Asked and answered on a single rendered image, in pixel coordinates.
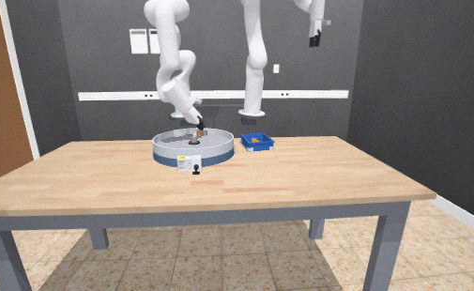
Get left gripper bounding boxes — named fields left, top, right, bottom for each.
left=309, top=20, right=322, bottom=47

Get blue open-top crate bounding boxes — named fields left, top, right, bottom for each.
left=240, top=133, right=275, bottom=151

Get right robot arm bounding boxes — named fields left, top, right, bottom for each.
left=144, top=0, right=202, bottom=117

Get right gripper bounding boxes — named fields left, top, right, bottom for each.
left=181, top=106, right=205, bottom=130

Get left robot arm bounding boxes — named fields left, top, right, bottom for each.
left=238, top=0, right=330, bottom=116

